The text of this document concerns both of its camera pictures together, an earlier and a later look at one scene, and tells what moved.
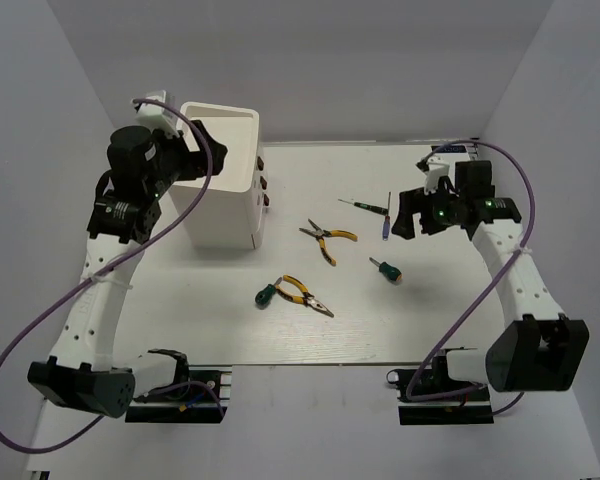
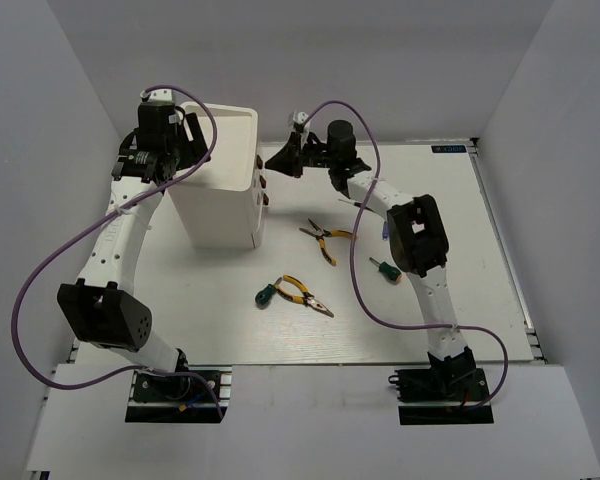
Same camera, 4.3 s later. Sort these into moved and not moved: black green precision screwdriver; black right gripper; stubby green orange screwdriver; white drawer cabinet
Moved: black right gripper
Not moved: black green precision screwdriver; white drawer cabinet; stubby green orange screwdriver
